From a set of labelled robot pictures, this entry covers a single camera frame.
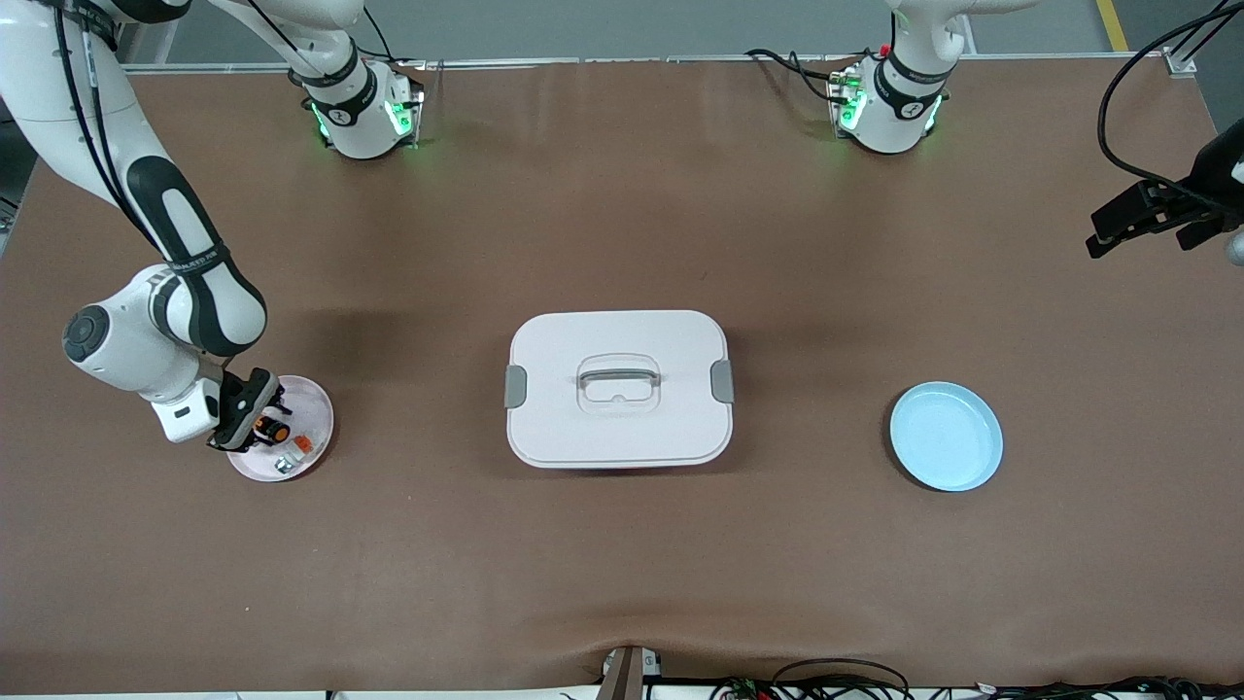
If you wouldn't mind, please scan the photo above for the pink round plate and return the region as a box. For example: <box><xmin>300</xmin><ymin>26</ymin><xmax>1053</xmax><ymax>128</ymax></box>
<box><xmin>225</xmin><ymin>375</ymin><xmax>335</xmax><ymax>483</ymax></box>

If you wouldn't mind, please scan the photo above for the light blue round plate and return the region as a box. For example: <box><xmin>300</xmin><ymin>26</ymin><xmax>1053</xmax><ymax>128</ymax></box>
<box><xmin>889</xmin><ymin>381</ymin><xmax>1004</xmax><ymax>493</ymax></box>

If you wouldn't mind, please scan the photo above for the white lidded pink storage box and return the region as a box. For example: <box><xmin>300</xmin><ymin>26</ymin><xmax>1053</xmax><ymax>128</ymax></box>
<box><xmin>503</xmin><ymin>309</ymin><xmax>736</xmax><ymax>471</ymax></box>

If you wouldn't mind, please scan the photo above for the brown table cover mat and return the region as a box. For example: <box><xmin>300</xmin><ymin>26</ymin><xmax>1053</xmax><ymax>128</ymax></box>
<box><xmin>0</xmin><ymin>58</ymin><xmax>1244</xmax><ymax>693</ymax></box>

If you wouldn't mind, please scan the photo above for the clear orange wire connector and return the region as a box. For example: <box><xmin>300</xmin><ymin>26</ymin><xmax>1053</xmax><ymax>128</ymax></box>
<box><xmin>273</xmin><ymin>433</ymin><xmax>327</xmax><ymax>477</ymax></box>

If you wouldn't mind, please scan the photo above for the aluminium frame post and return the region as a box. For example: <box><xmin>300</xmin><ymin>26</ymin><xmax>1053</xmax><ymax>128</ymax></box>
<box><xmin>1163</xmin><ymin>0</ymin><xmax>1244</xmax><ymax>77</ymax></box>

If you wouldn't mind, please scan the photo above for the black right arm base cable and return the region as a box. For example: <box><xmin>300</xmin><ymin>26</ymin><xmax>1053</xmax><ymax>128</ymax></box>
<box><xmin>362</xmin><ymin>8</ymin><xmax>429</xmax><ymax>74</ymax></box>

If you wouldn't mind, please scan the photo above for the black arm base cable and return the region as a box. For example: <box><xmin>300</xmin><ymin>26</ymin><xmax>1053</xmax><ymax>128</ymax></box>
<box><xmin>362</xmin><ymin>8</ymin><xmax>429</xmax><ymax>74</ymax></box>
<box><xmin>743</xmin><ymin>47</ymin><xmax>861</xmax><ymax>106</ymax></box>

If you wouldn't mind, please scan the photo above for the black left arm base cable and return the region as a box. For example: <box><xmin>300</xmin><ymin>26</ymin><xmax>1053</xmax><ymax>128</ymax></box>
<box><xmin>743</xmin><ymin>47</ymin><xmax>861</xmax><ymax>106</ymax></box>

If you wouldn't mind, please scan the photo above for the brown metal camera mount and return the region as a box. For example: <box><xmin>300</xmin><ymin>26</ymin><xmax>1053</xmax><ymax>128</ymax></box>
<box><xmin>598</xmin><ymin>644</ymin><xmax>664</xmax><ymax>700</ymax></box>

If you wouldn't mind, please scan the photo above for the black looped cable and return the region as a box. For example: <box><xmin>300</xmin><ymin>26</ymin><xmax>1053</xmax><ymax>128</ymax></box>
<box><xmin>773</xmin><ymin>658</ymin><xmax>912</xmax><ymax>700</ymax></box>

